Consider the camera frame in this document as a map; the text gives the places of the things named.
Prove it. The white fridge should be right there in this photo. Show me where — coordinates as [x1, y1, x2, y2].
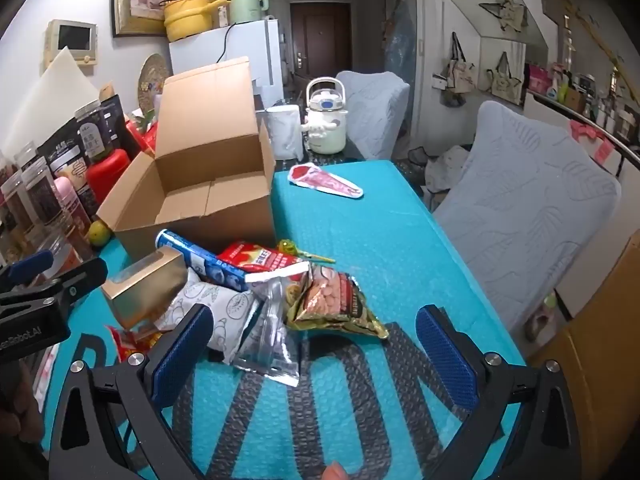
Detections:
[168, 19, 283, 111]

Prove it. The gold peanut packet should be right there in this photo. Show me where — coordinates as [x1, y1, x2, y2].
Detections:
[286, 265, 390, 341]

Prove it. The green citrus fruit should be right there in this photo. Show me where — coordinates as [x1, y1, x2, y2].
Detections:
[87, 220, 111, 247]

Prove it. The white foam board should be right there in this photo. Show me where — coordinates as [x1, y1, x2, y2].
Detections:
[0, 46, 101, 151]

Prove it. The beige wall intercom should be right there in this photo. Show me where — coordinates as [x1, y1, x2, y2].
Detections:
[44, 19, 98, 68]

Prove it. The teal bubble mat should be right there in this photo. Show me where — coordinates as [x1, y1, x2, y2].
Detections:
[40, 160, 526, 480]

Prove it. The dark brown door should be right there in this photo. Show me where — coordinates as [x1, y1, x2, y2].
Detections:
[290, 1, 353, 73]

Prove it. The yellow pot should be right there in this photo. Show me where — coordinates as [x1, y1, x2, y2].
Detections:
[164, 0, 231, 43]

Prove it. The white cartoon water bottle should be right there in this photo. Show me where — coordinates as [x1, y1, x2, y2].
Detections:
[300, 76, 349, 155]

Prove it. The gold windowed box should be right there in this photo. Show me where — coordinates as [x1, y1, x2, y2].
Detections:
[101, 247, 188, 331]

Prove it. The white printed snack pouch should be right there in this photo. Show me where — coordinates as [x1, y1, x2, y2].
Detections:
[165, 280, 261, 366]

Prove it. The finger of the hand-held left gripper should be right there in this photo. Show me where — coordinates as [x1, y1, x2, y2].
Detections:
[0, 259, 108, 312]
[0, 251, 54, 291]

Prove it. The blue bubble wrap roll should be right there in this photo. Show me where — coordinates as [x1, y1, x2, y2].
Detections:
[387, 0, 416, 76]

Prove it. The red bottle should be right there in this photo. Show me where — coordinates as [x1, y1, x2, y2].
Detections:
[86, 149, 132, 206]

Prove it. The white printed cloth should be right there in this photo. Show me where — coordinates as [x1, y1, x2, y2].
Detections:
[425, 145, 471, 193]

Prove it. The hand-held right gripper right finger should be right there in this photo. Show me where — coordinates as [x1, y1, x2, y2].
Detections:
[416, 304, 588, 480]

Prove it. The row of clear jars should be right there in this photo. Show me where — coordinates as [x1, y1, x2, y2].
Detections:
[0, 142, 71, 241]

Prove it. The green lollipop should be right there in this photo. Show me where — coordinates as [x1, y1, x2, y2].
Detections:
[277, 239, 336, 265]

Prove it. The pink bottle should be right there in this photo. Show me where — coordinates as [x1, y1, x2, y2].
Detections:
[54, 176, 91, 226]

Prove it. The blue cookie tube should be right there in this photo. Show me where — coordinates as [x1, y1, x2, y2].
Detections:
[155, 230, 261, 293]

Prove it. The beige tote bag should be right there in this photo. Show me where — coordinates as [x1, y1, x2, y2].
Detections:
[440, 32, 476, 93]

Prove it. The grey translucent snack packet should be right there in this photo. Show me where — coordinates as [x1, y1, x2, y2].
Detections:
[232, 277, 301, 388]

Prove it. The long red snack packet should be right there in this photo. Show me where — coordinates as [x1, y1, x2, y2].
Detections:
[216, 242, 311, 283]

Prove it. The green electric kettle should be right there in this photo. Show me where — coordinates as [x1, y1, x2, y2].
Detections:
[228, 0, 269, 26]

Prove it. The grey covered chair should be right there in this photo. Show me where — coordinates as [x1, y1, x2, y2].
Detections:
[335, 71, 411, 161]
[432, 101, 622, 336]

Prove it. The white cup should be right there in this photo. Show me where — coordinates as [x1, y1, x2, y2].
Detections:
[265, 106, 305, 160]

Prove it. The pink meat-print pouch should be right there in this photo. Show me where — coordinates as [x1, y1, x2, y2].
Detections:
[287, 162, 364, 200]

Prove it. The black power cable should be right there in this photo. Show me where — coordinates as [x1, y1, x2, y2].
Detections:
[217, 22, 236, 63]

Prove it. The red and yellow snack packet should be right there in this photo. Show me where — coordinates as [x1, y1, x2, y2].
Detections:
[105, 325, 166, 361]

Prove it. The dark-label jar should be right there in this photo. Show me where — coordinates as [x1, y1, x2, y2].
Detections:
[75, 100, 108, 158]

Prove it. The round woven mat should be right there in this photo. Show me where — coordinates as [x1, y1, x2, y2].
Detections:
[137, 54, 168, 111]

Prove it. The large brown cardboard box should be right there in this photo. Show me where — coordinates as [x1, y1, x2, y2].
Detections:
[527, 232, 640, 480]

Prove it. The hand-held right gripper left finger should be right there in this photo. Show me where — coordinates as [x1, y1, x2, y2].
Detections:
[48, 304, 216, 480]

